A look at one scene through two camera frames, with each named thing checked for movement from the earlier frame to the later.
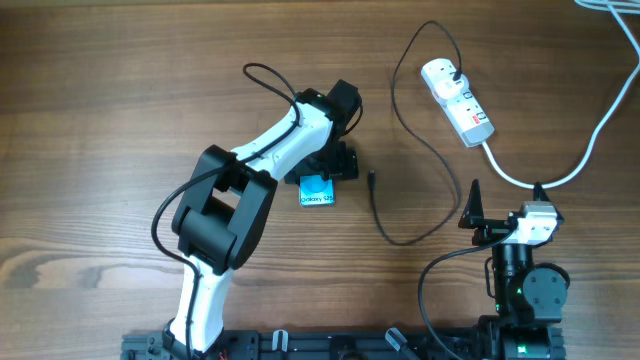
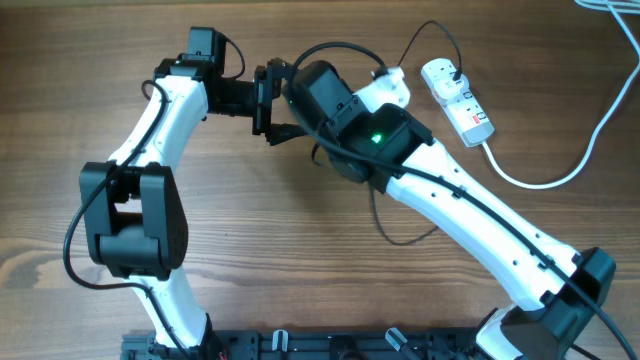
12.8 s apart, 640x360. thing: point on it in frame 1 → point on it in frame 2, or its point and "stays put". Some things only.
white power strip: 465,114 stays put
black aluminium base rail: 360,344 stays put
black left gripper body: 334,161 → 262,98
